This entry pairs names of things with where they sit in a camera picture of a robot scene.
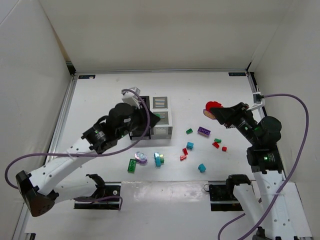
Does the cyan lego brick lower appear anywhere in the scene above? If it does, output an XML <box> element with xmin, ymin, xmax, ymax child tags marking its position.
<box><xmin>198</xmin><ymin>163</ymin><xmax>206</xmax><ymax>173</ymax></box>

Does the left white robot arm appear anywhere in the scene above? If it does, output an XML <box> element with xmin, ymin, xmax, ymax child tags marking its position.
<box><xmin>15</xmin><ymin>103</ymin><xmax>161</xmax><ymax>217</ymax></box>

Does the red curved lego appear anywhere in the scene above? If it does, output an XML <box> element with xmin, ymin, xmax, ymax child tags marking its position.
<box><xmin>179</xmin><ymin>155</ymin><xmax>187</xmax><ymax>161</ymax></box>
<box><xmin>182</xmin><ymin>148</ymin><xmax>188</xmax><ymax>155</ymax></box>

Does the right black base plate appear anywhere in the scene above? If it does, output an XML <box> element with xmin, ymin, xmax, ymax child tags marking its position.
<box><xmin>203</xmin><ymin>181</ymin><xmax>243</xmax><ymax>212</ymax></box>

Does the purple round lotus lego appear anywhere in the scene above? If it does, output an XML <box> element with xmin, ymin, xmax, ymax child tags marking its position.
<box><xmin>134</xmin><ymin>151</ymin><xmax>148</xmax><ymax>165</ymax></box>

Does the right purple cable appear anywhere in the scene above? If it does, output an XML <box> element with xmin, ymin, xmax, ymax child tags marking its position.
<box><xmin>217</xmin><ymin>92</ymin><xmax>310</xmax><ymax>240</ymax></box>

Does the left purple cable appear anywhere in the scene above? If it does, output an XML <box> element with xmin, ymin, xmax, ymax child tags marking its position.
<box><xmin>4</xmin><ymin>88</ymin><xmax>151</xmax><ymax>211</ymax></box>

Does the green curved lego piece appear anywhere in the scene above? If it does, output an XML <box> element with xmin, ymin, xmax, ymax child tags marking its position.
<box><xmin>214</xmin><ymin>138</ymin><xmax>222</xmax><ymax>143</ymax></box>

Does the green flat lego plate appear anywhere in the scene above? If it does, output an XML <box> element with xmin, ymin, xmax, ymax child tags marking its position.
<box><xmin>127</xmin><ymin>159</ymin><xmax>137</xmax><ymax>173</ymax></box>

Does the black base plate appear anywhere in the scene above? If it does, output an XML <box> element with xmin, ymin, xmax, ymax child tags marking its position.
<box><xmin>203</xmin><ymin>181</ymin><xmax>243</xmax><ymax>212</ymax></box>
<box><xmin>73</xmin><ymin>182</ymin><xmax>123</xmax><ymax>211</ymax></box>

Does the purple rectangular lego brick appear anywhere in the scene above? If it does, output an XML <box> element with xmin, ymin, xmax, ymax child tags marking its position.
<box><xmin>197</xmin><ymin>126</ymin><xmax>211</xmax><ymax>138</ymax></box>

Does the red curved lego lower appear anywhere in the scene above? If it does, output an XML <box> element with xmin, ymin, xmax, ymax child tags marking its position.
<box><xmin>179</xmin><ymin>155</ymin><xmax>187</xmax><ymax>161</ymax></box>

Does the white slotted container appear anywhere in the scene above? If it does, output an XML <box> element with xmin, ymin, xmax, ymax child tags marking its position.
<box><xmin>150</xmin><ymin>96</ymin><xmax>173</xmax><ymax>140</ymax></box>

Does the green lego under cyan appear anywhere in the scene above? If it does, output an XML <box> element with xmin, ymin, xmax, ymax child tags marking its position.
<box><xmin>159</xmin><ymin>154</ymin><xmax>165</xmax><ymax>165</ymax></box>

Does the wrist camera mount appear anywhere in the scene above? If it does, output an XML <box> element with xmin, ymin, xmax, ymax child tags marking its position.
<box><xmin>121</xmin><ymin>89</ymin><xmax>141</xmax><ymax>109</ymax></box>
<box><xmin>247</xmin><ymin>92</ymin><xmax>265</xmax><ymax>111</ymax></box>

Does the black slotted container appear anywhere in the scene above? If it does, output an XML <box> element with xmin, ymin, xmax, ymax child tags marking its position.
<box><xmin>129</xmin><ymin>95</ymin><xmax>150</xmax><ymax>141</ymax></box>

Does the red curved lego upper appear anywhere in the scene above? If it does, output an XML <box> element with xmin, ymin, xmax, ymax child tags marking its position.
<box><xmin>182</xmin><ymin>148</ymin><xmax>188</xmax><ymax>155</ymax></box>

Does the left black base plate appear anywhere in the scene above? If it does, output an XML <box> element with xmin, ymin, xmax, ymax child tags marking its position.
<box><xmin>73</xmin><ymin>182</ymin><xmax>123</xmax><ymax>211</ymax></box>

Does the small green sloped lego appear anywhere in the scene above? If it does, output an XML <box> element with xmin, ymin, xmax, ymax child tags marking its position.
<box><xmin>186</xmin><ymin>128</ymin><xmax>193</xmax><ymax>135</ymax></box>

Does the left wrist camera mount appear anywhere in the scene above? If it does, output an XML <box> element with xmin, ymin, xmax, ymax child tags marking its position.
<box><xmin>121</xmin><ymin>89</ymin><xmax>141</xmax><ymax>109</ymax></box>

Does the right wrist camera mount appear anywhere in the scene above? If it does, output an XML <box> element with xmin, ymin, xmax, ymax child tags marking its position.
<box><xmin>247</xmin><ymin>92</ymin><xmax>265</xmax><ymax>111</ymax></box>

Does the purple butterfly lego tile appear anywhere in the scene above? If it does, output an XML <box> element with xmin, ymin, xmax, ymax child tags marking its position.
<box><xmin>203</xmin><ymin>109</ymin><xmax>216</xmax><ymax>120</ymax></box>

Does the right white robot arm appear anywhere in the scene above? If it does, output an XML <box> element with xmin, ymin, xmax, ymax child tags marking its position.
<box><xmin>209</xmin><ymin>102</ymin><xmax>298</xmax><ymax>240</ymax></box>

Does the purple cable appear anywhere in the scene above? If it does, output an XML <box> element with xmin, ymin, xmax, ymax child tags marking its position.
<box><xmin>4</xmin><ymin>88</ymin><xmax>151</xmax><ymax>211</ymax></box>
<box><xmin>217</xmin><ymin>92</ymin><xmax>310</xmax><ymax>240</ymax></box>

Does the cyan small lego brick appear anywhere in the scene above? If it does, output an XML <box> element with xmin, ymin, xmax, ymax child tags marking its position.
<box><xmin>186</xmin><ymin>142</ymin><xmax>194</xmax><ymax>150</ymax></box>

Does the cyan long lego brick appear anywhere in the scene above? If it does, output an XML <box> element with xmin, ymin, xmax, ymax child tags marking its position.
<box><xmin>154</xmin><ymin>152</ymin><xmax>161</xmax><ymax>167</ymax></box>

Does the red sloped lego brick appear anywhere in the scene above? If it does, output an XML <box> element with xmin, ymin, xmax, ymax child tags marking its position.
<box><xmin>212</xmin><ymin>142</ymin><xmax>220</xmax><ymax>149</ymax></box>

